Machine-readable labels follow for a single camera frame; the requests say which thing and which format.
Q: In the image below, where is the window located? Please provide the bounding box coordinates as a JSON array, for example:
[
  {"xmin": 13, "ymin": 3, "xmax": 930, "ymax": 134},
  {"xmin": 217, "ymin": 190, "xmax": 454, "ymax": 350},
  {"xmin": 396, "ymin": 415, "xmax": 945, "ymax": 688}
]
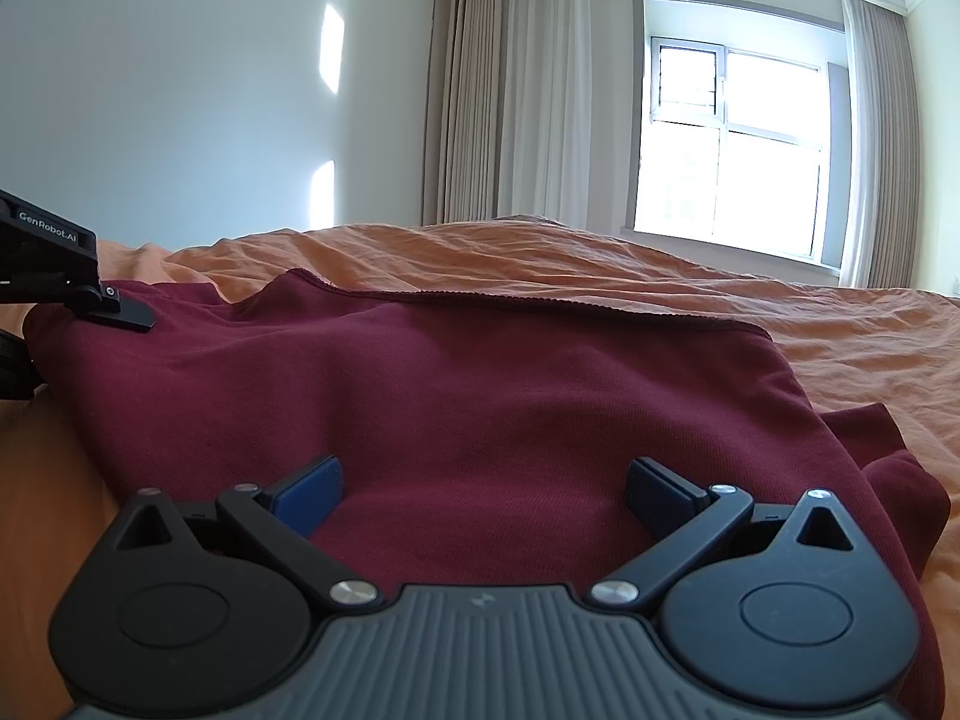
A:
[{"xmin": 632, "ymin": 0, "xmax": 854, "ymax": 268}]

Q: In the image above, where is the orange bed sheet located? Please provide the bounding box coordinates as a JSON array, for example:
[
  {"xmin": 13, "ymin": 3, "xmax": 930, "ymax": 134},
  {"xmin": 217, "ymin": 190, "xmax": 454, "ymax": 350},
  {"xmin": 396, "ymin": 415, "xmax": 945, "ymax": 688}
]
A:
[{"xmin": 0, "ymin": 214, "xmax": 960, "ymax": 720}]

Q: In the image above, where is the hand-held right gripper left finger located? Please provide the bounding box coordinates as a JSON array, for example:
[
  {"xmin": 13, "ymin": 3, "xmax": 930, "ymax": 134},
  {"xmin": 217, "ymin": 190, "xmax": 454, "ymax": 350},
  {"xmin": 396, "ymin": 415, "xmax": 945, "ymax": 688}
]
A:
[{"xmin": 112, "ymin": 454, "xmax": 383, "ymax": 612}]

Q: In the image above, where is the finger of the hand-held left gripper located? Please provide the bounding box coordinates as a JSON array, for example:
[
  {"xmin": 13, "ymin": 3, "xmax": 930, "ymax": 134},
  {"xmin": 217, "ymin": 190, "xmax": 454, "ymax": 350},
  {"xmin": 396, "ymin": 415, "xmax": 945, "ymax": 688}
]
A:
[{"xmin": 71, "ymin": 281, "xmax": 156, "ymax": 332}]

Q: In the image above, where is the maroon shirt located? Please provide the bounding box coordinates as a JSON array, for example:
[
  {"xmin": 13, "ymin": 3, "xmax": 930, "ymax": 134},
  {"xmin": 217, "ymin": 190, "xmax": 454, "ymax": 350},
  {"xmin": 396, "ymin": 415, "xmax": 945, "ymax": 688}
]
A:
[{"xmin": 22, "ymin": 266, "xmax": 952, "ymax": 720}]

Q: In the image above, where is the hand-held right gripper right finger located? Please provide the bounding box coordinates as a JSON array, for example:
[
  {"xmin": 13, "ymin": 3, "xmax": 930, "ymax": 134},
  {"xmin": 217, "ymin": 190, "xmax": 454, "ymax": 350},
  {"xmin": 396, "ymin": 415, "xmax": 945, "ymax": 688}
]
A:
[{"xmin": 589, "ymin": 456, "xmax": 856, "ymax": 608}]

